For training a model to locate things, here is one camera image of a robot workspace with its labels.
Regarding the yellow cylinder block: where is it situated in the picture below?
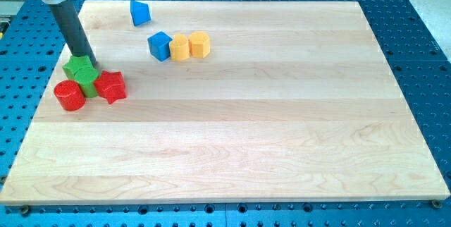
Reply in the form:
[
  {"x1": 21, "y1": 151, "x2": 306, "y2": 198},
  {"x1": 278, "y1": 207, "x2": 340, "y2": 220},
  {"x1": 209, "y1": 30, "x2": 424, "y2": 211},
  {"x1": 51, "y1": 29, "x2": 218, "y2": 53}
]
[{"x1": 169, "y1": 34, "x2": 190, "y2": 61}]

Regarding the left board stop bolt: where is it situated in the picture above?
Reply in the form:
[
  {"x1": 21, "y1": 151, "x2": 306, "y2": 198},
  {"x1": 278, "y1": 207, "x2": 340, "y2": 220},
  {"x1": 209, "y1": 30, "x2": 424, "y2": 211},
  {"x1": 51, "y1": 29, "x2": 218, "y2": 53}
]
[{"x1": 18, "y1": 205, "x2": 30, "y2": 216}]

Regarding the blue cube block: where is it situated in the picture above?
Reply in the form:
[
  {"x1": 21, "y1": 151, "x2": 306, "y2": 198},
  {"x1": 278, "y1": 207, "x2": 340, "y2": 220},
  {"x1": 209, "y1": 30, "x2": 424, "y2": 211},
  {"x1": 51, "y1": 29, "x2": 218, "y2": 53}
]
[{"x1": 147, "y1": 31, "x2": 173, "y2": 61}]

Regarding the red cylinder block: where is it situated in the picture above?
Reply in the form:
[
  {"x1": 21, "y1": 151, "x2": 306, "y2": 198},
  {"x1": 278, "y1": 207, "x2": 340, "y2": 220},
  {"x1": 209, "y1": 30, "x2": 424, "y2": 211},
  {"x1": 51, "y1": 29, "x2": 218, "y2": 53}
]
[{"x1": 54, "y1": 80, "x2": 86, "y2": 111}]

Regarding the board stop bolt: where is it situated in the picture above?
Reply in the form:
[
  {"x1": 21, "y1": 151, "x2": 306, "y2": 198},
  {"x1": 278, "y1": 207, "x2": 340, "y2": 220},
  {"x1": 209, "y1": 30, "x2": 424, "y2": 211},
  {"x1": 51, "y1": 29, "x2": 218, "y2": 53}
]
[
  {"x1": 18, "y1": 205, "x2": 30, "y2": 216},
  {"x1": 430, "y1": 200, "x2": 443, "y2": 209}
]

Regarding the green star block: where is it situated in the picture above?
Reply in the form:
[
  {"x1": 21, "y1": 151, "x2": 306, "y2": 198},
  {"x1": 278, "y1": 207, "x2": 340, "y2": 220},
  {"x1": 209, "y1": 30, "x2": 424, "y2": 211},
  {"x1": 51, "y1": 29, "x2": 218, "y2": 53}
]
[{"x1": 62, "y1": 56, "x2": 94, "y2": 80}]

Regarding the red star block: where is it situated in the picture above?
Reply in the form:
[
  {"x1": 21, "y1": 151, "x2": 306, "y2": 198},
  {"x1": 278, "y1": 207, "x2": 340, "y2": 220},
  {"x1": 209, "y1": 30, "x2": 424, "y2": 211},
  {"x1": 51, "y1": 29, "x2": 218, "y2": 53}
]
[{"x1": 94, "y1": 70, "x2": 127, "y2": 104}]

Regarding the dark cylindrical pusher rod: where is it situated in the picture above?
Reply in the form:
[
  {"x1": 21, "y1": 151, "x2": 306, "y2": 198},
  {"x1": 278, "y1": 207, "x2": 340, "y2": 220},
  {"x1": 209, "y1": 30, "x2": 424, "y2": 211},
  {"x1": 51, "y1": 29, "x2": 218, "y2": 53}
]
[{"x1": 49, "y1": 0, "x2": 97, "y2": 66}]

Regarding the light wooden board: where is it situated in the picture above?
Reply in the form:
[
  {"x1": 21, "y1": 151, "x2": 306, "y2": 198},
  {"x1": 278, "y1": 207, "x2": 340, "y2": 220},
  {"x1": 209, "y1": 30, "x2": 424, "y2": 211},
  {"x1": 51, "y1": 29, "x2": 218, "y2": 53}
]
[{"x1": 1, "y1": 0, "x2": 450, "y2": 205}]

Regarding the green cylinder block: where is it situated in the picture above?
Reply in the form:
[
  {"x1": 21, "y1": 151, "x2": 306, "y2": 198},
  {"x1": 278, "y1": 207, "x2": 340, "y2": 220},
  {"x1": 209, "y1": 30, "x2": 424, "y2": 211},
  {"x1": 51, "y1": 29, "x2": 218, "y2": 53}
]
[{"x1": 75, "y1": 68, "x2": 99, "y2": 98}]

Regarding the blue triangular prism block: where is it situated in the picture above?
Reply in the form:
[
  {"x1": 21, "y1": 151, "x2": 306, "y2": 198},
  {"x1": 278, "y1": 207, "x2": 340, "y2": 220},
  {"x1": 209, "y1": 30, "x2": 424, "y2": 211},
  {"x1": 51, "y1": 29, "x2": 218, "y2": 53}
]
[{"x1": 130, "y1": 1, "x2": 152, "y2": 26}]

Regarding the right board stop bolt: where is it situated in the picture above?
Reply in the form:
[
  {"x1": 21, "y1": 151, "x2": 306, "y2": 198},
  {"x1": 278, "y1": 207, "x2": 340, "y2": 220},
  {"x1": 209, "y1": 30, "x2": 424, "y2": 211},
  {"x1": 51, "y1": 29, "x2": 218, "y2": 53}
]
[{"x1": 430, "y1": 200, "x2": 443, "y2": 209}]

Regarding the yellow hexagonal block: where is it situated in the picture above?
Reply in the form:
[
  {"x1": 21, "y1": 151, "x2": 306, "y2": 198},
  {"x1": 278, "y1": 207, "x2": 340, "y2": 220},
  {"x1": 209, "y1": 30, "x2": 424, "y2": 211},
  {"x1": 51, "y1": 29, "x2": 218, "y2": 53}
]
[{"x1": 188, "y1": 31, "x2": 211, "y2": 58}]

